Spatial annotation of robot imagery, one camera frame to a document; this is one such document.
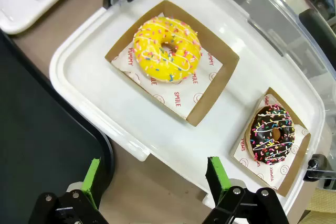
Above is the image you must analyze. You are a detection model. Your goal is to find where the small white plastic container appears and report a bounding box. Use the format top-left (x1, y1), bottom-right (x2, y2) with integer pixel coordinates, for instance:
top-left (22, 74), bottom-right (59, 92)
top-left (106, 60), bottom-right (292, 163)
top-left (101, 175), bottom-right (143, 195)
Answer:
top-left (0, 0), bottom-right (76, 35)

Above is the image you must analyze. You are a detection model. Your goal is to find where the clear plastic container lid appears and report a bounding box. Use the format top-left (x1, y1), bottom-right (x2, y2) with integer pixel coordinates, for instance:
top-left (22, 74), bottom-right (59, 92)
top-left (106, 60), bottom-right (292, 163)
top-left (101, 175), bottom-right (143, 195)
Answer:
top-left (196, 0), bottom-right (336, 183)

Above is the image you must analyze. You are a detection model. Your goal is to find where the yellow sprinkled donut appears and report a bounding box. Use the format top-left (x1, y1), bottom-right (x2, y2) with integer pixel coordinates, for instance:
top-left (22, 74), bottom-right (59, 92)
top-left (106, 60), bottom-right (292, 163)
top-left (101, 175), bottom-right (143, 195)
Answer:
top-left (133, 16), bottom-right (203, 84)

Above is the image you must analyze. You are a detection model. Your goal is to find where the chocolate sprinkled donut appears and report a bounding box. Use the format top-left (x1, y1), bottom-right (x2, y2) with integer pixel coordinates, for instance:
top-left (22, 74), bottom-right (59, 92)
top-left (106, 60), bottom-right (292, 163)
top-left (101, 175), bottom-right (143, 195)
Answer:
top-left (247, 103), bottom-right (296, 166)

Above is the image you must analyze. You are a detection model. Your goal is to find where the yellow woven placemat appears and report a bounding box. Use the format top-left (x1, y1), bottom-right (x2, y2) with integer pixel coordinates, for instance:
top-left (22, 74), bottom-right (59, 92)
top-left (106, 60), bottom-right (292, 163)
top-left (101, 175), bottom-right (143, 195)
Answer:
top-left (303, 186), bottom-right (336, 224)

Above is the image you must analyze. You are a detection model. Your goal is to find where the large white printed paper liner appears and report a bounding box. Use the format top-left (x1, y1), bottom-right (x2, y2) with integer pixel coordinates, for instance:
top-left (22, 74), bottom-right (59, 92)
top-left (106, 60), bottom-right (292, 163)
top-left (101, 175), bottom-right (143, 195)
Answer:
top-left (111, 12), bottom-right (224, 120)

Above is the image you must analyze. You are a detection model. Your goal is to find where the black chair back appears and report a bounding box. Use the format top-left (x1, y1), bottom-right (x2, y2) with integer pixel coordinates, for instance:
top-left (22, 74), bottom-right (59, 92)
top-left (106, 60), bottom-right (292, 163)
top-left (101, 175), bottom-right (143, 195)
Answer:
top-left (298, 8), bottom-right (336, 65)

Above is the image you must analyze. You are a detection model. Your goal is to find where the right gripper green and black left finger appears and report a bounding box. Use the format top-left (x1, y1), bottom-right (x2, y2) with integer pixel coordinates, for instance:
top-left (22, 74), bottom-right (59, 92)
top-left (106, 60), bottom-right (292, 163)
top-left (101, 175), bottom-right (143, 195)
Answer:
top-left (28, 157), bottom-right (111, 224)

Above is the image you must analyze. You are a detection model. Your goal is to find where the large brown cardboard donut tray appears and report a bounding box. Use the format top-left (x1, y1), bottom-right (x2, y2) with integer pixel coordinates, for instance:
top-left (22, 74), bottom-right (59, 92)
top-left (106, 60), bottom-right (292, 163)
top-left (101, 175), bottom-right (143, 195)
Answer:
top-left (104, 0), bottom-right (240, 127)

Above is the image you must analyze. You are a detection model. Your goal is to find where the black serving tray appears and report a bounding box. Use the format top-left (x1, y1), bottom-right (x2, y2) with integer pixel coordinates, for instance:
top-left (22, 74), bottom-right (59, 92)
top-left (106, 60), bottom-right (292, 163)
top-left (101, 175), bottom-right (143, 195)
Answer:
top-left (0, 29), bottom-right (115, 224)

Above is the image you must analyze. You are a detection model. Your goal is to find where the small brown cardboard donut tray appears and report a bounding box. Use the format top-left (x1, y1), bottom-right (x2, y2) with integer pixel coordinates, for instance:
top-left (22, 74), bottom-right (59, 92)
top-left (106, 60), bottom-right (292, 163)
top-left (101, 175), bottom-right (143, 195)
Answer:
top-left (228, 87), bottom-right (312, 198)

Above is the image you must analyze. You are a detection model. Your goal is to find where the right gripper green and black right finger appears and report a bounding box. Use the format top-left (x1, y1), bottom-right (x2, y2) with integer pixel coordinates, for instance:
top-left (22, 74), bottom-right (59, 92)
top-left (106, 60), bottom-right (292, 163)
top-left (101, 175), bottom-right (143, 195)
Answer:
top-left (202, 156), bottom-right (290, 224)

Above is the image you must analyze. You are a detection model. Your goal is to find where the large white plastic container base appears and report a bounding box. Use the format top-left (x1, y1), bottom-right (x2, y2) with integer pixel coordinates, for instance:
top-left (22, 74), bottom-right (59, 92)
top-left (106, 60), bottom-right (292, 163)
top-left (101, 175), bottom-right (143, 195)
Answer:
top-left (49, 0), bottom-right (327, 217)

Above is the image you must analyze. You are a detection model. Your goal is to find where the small white printed paper liner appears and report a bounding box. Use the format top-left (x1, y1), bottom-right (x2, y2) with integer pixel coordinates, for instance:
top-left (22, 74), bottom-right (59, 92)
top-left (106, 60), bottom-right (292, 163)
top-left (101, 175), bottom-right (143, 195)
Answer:
top-left (233, 94), bottom-right (309, 191)

